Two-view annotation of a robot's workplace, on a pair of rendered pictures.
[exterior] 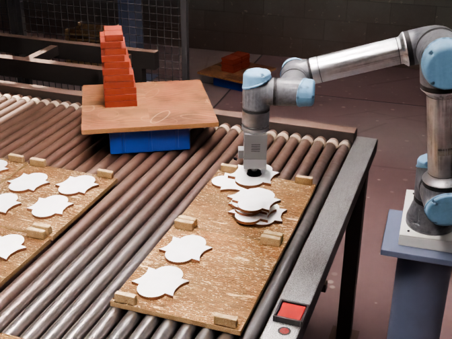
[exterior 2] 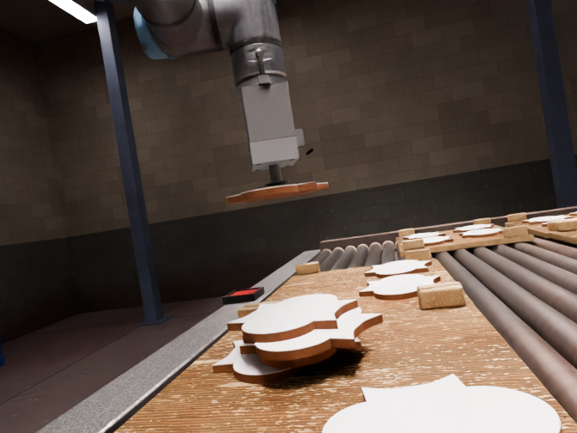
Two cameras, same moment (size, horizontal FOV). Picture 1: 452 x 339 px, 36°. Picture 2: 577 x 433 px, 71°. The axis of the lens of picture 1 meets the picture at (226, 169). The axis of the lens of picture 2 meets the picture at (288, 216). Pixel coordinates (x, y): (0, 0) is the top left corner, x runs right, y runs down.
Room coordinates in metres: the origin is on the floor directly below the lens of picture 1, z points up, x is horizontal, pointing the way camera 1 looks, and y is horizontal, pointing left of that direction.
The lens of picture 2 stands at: (2.38, -0.13, 1.10)
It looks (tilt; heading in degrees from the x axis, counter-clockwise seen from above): 1 degrees down; 174
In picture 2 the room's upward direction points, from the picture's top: 9 degrees counter-clockwise
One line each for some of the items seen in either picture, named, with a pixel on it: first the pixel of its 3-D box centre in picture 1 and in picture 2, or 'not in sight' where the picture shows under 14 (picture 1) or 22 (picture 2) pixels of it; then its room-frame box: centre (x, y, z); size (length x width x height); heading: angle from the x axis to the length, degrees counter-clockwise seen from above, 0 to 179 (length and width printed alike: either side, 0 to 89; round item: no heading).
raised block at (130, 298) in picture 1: (125, 298); (417, 255); (1.46, 0.25, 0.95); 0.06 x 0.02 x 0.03; 71
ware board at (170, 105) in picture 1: (146, 104); not in sight; (2.62, 0.32, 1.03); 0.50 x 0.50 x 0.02; 10
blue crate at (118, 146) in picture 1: (147, 124); not in sight; (2.56, 0.31, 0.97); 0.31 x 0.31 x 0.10; 10
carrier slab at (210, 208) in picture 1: (248, 205); (330, 381); (1.99, -0.07, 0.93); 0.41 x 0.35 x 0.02; 161
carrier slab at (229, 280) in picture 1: (202, 274); (356, 288); (1.60, 0.06, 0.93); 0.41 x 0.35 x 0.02; 161
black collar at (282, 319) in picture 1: (291, 312); (244, 295); (1.44, -0.17, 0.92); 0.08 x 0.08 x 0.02; 71
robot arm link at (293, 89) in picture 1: (294, 89); (177, 21); (1.81, -0.18, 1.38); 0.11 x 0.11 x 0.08; 85
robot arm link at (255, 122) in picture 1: (255, 117); (259, 70); (1.80, -0.08, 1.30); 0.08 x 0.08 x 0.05
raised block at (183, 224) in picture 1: (184, 224); (440, 293); (1.83, 0.12, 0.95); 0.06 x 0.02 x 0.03; 71
